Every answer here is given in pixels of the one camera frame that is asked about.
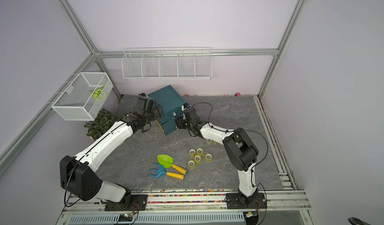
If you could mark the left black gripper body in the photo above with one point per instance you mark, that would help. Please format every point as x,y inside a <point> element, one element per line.
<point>156,114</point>

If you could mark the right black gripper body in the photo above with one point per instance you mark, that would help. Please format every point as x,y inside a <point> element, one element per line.
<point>183,122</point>

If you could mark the teal three-drawer cabinet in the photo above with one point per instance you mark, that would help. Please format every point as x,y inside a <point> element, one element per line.
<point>171,102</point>

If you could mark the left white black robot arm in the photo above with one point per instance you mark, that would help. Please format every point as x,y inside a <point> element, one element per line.
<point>78,173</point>

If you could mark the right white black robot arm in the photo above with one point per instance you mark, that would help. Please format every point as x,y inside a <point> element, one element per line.
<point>241,150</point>

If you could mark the potted green plant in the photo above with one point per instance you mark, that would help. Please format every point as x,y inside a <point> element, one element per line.
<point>102,123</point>

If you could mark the green toy shovel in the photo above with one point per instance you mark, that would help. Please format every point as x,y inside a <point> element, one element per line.
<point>168,162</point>

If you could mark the green leaf toy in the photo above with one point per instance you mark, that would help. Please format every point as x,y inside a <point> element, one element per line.
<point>98,94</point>

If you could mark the blue toy rake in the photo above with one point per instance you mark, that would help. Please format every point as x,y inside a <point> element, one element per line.
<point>160,171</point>

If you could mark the white wire wall shelf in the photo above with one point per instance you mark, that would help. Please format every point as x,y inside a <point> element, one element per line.
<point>174,63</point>

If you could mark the white wire mesh basket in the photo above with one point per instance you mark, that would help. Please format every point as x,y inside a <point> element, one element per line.
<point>76,103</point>

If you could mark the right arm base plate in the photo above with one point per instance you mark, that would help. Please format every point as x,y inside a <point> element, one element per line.
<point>238,201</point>

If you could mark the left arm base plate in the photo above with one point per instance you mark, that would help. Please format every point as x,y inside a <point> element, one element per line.
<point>132,202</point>

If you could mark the white vented cable duct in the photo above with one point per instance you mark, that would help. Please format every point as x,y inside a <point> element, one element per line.
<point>160,218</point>

